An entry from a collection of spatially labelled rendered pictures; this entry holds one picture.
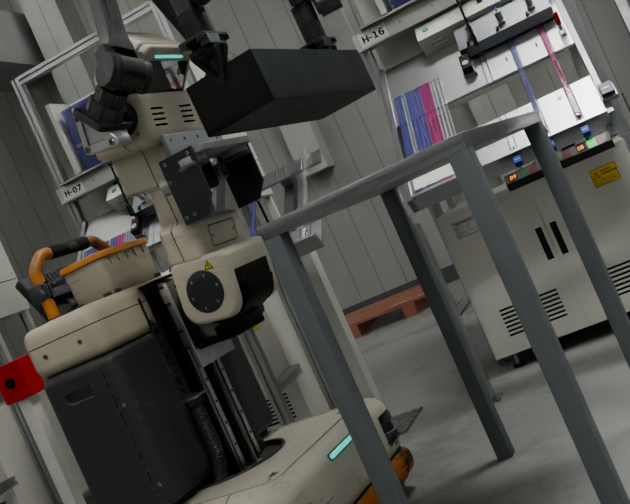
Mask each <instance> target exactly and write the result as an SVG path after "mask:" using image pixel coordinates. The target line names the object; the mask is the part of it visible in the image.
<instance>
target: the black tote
mask: <svg viewBox="0 0 630 504"><path fill-rule="evenodd" d="M223 67H224V74H225V83H223V84H222V85H219V84H217V83H216V82H215V81H214V80H213V79H212V78H211V77H210V76H209V75H207V76H205V77H203V78H202V79H200V80H199V81H197V82H196V83H194V84H192V85H191V86H189V87H188V88H186V90H187V93H188V95H189V97H190V99H191V101H192V103H193V105H194V107H195V109H196V112H197V114H198V116H199V118H200V120H201V122H202V124H203V126H204V129H205V131H206V133H207V135H208V137H215V136H222V135H228V134H234V133H240V132H247V131H253V130H259V129H265V128H272V127H278V126H284V125H290V124H296V123H303V122H309V121H315V120H321V119H324V118H325V117H327V116H329V115H331V114H333V113H334V112H336V111H338V110H340V109H342V108H343V107H345V106H347V105H349V104H351V103H353V102H354V101H356V100H358V99H360V98H362V97H363V96H365V95H367V94H369V93H371V92H372V91H374V90H376V88H375V86H374V84H373V82H372V80H371V78H370V75H369V73H368V71H367V69H366V67H365V65H364V63H363V61H362V59H361V56H360V54H359V52H358V50H330V49H248V50H247V51H245V52H243V53H242V54H240V55H239V56H237V57H235V58H234V59H232V60H231V61H229V62H227V63H226V64H224V65H223Z"/></svg>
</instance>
